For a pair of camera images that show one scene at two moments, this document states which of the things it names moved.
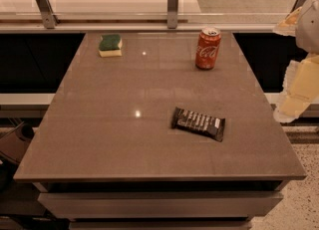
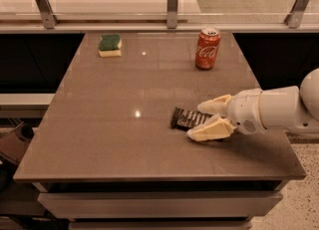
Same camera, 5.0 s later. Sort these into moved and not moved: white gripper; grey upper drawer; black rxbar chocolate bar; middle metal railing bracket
Moved: white gripper
Not moved: grey upper drawer; black rxbar chocolate bar; middle metal railing bracket
